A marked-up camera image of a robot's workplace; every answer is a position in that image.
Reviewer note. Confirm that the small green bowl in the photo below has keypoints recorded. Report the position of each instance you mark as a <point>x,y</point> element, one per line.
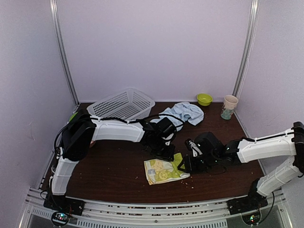
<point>204,99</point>

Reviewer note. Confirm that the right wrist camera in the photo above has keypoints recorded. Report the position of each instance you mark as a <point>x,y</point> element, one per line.
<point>205,144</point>

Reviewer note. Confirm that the right aluminium corner post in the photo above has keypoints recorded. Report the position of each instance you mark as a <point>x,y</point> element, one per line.
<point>251,27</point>

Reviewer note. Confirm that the aluminium corner post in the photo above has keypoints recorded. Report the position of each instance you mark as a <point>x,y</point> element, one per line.
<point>62,51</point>
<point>251,27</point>

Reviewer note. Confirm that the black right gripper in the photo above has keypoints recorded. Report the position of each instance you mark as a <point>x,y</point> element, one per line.
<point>190,166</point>

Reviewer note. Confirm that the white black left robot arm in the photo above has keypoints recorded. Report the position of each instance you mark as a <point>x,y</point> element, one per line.
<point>72,144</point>

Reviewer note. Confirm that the right circuit board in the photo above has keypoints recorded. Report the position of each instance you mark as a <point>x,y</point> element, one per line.
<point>251,218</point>

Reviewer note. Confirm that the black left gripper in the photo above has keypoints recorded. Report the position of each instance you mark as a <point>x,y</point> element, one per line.
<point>168,156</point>

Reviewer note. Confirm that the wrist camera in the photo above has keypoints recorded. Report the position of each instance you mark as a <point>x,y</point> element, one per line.
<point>166,130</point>
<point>205,144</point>

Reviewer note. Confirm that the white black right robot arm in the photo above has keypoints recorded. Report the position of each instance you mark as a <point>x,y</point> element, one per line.
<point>289,143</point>

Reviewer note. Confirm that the left circuit board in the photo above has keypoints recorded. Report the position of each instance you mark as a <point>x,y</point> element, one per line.
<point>60,218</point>

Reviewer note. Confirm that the light blue towel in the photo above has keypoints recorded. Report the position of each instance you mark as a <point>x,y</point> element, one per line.
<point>184,111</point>

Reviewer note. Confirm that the green plate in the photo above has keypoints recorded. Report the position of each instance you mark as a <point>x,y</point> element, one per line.
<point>72,116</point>

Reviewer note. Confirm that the left aluminium corner post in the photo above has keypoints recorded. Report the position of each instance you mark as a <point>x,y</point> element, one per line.
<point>62,51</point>

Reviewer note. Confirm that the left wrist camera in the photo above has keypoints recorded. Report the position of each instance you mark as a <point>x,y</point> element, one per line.
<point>166,130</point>

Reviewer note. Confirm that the floral ceramic cup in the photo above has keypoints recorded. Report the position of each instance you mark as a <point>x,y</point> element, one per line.
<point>229,105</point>

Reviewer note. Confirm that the green patterned white towel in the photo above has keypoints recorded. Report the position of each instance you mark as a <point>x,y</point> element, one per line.
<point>160,171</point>

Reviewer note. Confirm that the white perforated plastic basket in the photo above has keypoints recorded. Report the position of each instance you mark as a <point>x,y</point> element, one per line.
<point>129,104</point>

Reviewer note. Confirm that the circuit board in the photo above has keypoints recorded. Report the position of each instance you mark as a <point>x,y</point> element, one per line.
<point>60,218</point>
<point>251,218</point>

